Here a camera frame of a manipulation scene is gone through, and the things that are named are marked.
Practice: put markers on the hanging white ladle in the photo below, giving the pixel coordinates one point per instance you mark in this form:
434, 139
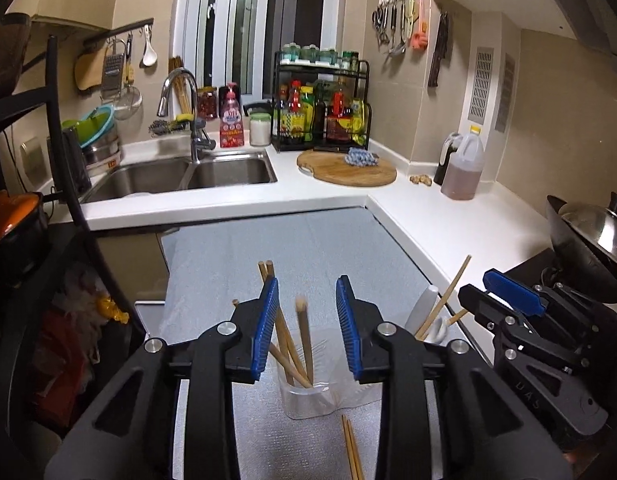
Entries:
149, 57

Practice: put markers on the fork with grey handle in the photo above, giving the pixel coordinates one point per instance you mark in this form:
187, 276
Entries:
423, 306

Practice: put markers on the white ceramic spoon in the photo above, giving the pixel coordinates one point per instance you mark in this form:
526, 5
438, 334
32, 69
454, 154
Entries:
437, 331

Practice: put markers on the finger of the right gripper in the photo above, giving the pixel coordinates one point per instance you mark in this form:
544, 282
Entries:
487, 311
518, 296

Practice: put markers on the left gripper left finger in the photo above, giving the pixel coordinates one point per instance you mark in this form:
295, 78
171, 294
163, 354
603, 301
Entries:
128, 431

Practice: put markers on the red dish soap bottle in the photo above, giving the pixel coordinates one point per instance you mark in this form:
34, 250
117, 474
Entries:
231, 123

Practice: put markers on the window frame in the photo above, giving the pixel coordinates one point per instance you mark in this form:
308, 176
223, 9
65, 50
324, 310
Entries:
236, 40

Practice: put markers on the white jar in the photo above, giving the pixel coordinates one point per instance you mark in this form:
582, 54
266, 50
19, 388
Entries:
260, 129

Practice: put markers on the black condiment rack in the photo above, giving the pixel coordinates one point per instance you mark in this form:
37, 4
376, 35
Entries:
320, 101

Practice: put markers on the ginger root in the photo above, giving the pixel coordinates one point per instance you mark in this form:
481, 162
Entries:
421, 179

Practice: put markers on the clear plastic utensil holder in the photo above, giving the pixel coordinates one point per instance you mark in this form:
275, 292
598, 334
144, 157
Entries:
334, 385

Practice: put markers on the chrome kitchen faucet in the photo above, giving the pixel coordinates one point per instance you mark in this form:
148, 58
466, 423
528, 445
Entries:
181, 83

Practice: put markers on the plastic oil jug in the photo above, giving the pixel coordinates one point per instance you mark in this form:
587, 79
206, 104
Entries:
464, 171

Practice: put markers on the hanging wooden board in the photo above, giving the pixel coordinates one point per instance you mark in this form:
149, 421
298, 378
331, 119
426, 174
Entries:
87, 70

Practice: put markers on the wooden chopstick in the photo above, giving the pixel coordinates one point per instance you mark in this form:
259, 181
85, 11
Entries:
302, 313
270, 268
456, 317
356, 452
350, 450
263, 271
423, 329
283, 357

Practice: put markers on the round wooden cutting board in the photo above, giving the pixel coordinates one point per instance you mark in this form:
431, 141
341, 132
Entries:
332, 168

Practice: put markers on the black wok with lid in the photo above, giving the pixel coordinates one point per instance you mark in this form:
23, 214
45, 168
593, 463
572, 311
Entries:
584, 239

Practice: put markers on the hanging metal grater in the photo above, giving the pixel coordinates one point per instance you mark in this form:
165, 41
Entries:
112, 70

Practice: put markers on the hanging cleaver knife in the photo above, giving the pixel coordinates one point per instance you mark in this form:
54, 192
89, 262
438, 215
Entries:
441, 45

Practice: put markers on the black gas stove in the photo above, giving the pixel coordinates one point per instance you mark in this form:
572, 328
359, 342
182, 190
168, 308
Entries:
538, 269

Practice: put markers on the hanging utensils on rail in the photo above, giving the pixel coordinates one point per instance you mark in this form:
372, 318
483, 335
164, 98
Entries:
401, 25

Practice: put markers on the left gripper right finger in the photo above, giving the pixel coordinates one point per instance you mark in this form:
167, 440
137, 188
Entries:
486, 432

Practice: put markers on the green and blue bowls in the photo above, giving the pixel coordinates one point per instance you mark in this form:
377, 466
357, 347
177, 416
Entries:
92, 126

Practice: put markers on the dark bowl on shelf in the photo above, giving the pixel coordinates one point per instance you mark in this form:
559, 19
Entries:
15, 29

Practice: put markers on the blue dish cloth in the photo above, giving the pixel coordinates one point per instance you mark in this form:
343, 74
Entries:
358, 157

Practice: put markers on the red jar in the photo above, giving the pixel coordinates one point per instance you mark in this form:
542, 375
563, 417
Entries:
207, 103

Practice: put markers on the stainless steel sink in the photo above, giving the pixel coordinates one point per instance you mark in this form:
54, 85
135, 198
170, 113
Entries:
215, 170

